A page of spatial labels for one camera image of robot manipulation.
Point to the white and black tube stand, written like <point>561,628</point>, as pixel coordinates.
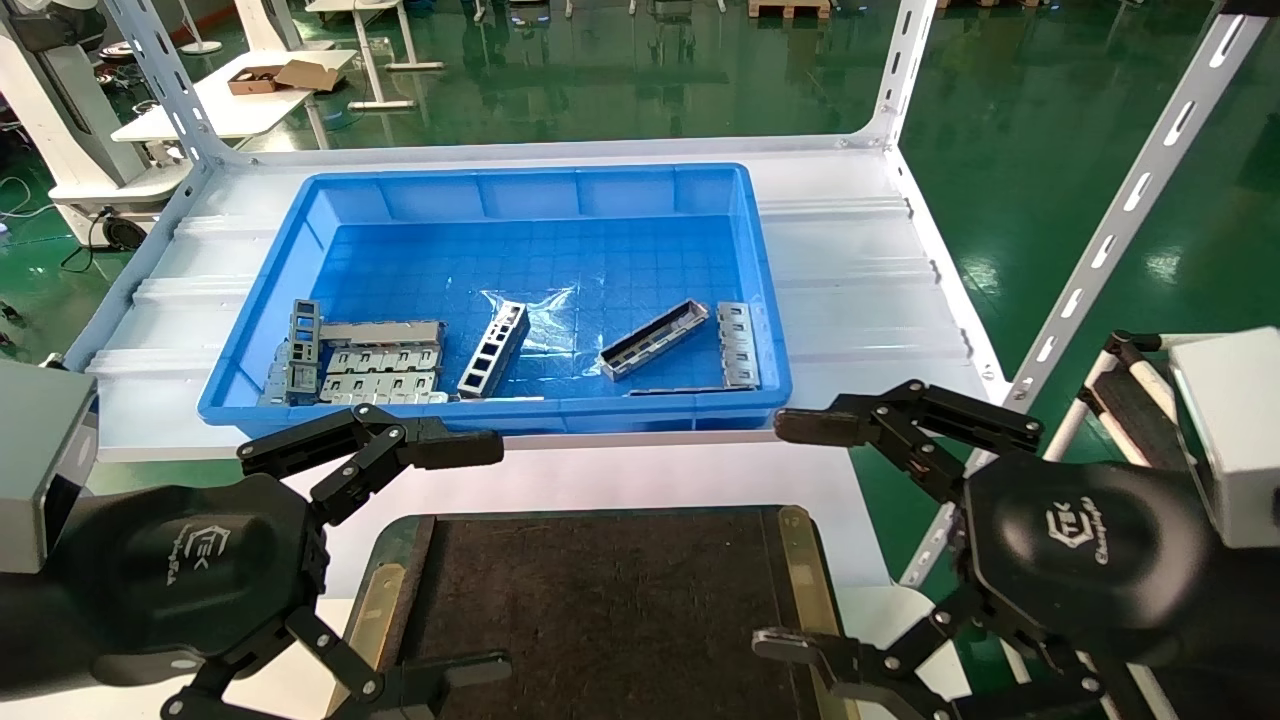
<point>1120,400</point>

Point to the wooden pallet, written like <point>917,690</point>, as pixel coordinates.
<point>790,8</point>

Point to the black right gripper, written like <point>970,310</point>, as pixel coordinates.
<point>1090,550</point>

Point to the white table with box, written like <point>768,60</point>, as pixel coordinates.
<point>230,112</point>

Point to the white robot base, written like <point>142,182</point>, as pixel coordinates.
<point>60,120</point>

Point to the long grey metal channel part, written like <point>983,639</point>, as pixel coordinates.
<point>653,340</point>

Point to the grey perforated metal plate part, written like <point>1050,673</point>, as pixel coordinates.
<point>738,345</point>

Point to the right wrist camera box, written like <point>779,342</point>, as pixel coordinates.
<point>1235,430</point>

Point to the upright grey metal frame part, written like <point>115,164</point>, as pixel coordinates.
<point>303,345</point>

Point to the white floor stand base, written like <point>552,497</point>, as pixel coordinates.
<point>200,46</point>

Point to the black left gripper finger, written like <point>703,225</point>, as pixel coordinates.
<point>450,450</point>

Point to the flat grey slotted metal part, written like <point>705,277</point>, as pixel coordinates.
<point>385,360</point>
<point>385,390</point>
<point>385,331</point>

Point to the black flat container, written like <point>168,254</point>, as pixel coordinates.
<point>600,600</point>

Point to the brown cardboard box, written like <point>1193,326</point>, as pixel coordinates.
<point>300,75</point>

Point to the clear plastic film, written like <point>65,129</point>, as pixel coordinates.
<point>555,320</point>

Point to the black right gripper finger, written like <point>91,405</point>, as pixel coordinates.
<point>800,650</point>
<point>820,427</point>

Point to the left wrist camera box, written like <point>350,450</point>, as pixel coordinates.
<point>40,460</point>

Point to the white perforated rack post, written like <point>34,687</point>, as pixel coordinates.
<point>160,70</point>
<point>905,70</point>
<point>1130,195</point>

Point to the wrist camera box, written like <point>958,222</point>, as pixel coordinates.
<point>40,460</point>
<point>1235,430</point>

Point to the white table legs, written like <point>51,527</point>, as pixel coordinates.
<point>382,103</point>

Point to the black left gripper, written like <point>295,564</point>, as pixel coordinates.
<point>170,570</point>

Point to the blue plastic bin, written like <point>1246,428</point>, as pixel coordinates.
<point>640,190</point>

